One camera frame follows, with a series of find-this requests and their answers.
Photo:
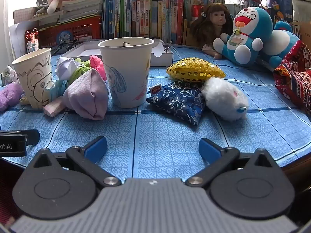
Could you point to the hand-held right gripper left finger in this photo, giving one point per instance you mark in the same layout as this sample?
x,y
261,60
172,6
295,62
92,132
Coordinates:
x,y
96,148

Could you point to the lavender pink cloth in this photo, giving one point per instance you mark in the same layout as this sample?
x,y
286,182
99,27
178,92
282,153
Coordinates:
x,y
87,97

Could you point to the brown cardboard box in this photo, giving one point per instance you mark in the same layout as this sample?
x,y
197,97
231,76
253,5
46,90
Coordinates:
x,y
187,32

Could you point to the pink block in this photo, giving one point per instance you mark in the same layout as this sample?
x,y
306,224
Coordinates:
x,y
53,108

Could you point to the gold sequined pouch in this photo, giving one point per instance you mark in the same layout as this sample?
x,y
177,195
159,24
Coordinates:
x,y
194,70

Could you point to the red can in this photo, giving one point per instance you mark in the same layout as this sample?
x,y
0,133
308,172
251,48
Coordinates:
x,y
197,11

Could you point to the white folded paper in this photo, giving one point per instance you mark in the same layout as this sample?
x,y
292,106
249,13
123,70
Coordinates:
x,y
65,66

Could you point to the miniature bicycle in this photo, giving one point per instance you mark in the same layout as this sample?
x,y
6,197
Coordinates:
x,y
64,46

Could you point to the grey cloth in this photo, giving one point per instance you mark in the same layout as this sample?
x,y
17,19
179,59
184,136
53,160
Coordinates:
x,y
41,6

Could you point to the paper cup with black drawing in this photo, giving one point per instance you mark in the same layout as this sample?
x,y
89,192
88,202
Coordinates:
x,y
31,77

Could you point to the red patterned knitted cloth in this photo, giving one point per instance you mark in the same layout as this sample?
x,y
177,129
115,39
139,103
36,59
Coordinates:
x,y
294,77

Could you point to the blue white round plush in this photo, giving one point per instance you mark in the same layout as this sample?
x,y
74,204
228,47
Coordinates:
x,y
281,43

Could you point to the white paper sheet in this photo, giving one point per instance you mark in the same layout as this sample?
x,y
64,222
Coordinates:
x,y
18,32

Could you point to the stack of magazines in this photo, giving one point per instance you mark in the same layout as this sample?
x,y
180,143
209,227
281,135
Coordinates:
x,y
80,4

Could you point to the blue white cat plush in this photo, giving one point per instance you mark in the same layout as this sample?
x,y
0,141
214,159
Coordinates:
x,y
252,29

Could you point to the white fluffy plush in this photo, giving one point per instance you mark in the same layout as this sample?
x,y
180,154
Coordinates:
x,y
223,99

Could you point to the blue printed box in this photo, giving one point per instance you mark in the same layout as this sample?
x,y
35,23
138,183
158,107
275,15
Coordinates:
x,y
279,2

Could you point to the white shallow cardboard box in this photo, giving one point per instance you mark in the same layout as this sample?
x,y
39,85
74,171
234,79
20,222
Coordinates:
x,y
160,55

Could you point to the brown-haired doll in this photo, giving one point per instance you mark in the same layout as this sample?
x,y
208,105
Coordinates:
x,y
213,21

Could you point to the light blue cloth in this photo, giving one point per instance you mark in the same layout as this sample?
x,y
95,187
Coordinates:
x,y
58,89

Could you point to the blue floral pouch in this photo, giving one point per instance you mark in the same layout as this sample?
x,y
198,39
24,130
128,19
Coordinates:
x,y
179,102

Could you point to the large red plastic basket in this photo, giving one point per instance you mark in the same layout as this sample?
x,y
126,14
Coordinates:
x,y
80,30

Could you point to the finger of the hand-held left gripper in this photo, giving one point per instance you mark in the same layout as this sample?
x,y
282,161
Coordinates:
x,y
32,137

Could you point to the binder clip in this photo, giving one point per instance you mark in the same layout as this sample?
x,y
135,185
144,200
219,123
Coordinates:
x,y
167,46

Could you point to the row of books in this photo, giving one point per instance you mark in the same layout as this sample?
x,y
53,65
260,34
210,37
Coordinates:
x,y
145,14

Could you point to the purple plush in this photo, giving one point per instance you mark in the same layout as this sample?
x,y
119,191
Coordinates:
x,y
9,97

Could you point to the paper cup with colourful drawing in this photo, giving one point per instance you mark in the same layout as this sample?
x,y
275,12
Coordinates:
x,y
126,77

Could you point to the green cloth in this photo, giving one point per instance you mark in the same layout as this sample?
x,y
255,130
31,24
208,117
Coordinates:
x,y
79,72

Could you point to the smartphone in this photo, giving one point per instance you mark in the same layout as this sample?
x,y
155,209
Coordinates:
x,y
32,40

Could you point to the small white printed cloth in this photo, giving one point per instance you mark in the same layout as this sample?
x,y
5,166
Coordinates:
x,y
8,75

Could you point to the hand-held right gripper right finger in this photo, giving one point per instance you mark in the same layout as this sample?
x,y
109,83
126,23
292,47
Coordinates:
x,y
209,149

